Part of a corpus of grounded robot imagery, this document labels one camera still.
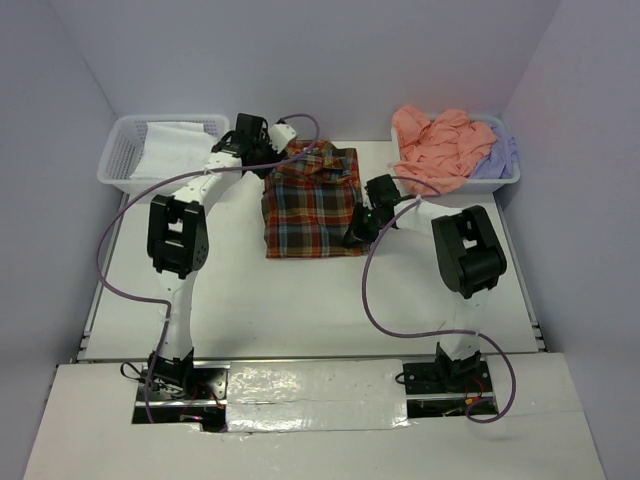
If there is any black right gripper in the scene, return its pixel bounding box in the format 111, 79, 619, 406
342, 202, 389, 248

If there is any plaid flannel long sleeve shirt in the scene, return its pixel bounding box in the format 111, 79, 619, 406
261, 141, 368, 259

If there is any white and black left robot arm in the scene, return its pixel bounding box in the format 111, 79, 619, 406
147, 114, 298, 399

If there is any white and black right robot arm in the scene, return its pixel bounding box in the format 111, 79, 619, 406
343, 174, 507, 391

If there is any white folded cloth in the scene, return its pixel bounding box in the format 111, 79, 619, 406
130, 122, 218, 180

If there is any orange crumpled shirt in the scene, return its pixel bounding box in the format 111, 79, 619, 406
391, 106, 497, 195

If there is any white plastic basket left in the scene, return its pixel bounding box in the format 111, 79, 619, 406
97, 114, 229, 195

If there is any white plastic basket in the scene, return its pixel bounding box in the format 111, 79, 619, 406
97, 114, 229, 195
391, 106, 518, 195

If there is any white plastic basket right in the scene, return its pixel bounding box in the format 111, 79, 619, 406
391, 106, 518, 195

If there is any lavender crumpled shirt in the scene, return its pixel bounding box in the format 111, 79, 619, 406
470, 125, 519, 180

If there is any silver foil tape panel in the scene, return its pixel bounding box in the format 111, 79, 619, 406
226, 359, 409, 433

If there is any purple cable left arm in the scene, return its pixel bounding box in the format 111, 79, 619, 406
94, 112, 322, 424

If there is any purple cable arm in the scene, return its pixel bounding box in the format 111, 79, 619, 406
94, 112, 322, 424
361, 175, 518, 425

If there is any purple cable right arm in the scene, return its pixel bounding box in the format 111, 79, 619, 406
361, 175, 518, 425

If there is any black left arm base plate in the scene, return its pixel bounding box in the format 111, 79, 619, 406
120, 362, 229, 433

